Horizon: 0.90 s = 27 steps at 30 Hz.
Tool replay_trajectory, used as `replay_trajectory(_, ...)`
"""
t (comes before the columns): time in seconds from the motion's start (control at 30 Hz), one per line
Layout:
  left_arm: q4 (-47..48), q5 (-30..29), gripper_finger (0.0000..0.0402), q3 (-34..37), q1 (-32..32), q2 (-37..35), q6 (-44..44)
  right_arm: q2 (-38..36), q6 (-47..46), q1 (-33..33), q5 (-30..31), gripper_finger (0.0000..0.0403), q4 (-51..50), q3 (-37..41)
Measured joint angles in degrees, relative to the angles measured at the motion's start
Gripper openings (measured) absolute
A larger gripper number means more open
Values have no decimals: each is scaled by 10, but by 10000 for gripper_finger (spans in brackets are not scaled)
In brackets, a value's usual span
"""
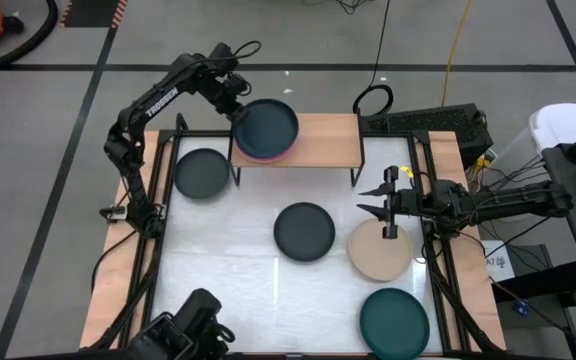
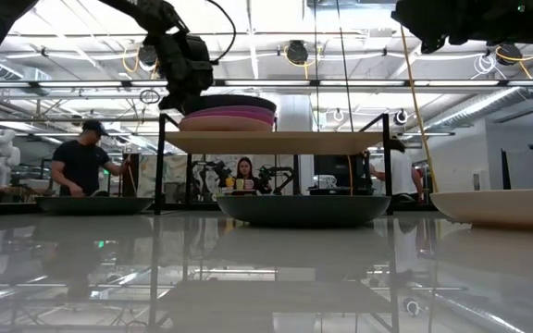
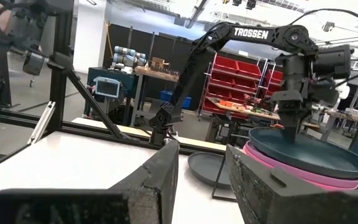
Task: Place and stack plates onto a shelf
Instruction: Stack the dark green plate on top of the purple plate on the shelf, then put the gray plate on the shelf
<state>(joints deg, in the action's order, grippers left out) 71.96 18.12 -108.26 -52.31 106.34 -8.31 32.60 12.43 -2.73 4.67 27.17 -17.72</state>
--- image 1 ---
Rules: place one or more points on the pink round plate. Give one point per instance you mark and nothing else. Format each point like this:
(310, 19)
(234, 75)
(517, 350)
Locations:
(263, 160)

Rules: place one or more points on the black round plate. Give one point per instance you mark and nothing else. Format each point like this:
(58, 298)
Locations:
(202, 174)
(304, 231)

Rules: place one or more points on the white lidded bin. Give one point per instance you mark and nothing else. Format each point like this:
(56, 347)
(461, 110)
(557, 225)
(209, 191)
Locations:
(563, 125)

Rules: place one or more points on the green round plate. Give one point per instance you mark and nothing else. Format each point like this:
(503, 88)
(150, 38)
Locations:
(394, 325)

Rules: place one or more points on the dark teal round plate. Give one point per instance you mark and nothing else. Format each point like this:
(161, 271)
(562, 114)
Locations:
(268, 130)

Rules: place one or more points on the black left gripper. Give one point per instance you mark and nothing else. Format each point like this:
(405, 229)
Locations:
(227, 95)

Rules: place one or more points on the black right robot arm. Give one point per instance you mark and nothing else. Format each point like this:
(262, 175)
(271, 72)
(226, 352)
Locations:
(518, 197)

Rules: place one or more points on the small yellow tag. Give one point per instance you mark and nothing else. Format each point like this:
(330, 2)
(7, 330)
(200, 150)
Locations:
(406, 171)

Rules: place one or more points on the small blue connector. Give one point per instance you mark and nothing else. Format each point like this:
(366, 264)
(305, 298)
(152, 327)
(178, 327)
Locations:
(522, 309)

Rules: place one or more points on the beige round plate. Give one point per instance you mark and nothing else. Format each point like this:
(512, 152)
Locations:
(375, 257)

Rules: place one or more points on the white glossy table sheet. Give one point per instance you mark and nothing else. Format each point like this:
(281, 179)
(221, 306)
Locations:
(228, 280)

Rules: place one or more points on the black mat with striped edges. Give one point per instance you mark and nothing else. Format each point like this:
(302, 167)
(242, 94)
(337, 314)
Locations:
(90, 12)

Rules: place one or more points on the wooden shelf with black legs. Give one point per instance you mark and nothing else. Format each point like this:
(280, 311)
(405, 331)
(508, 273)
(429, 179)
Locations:
(328, 142)

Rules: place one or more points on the black computer case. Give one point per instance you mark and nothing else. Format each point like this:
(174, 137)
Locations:
(433, 122)

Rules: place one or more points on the black metal table frame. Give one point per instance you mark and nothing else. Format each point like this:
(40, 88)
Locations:
(198, 133)

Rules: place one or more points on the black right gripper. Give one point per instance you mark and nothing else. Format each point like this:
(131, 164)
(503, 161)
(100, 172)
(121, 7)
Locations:
(413, 202)

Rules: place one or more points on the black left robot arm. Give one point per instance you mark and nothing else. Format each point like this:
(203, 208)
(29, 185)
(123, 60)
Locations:
(160, 100)

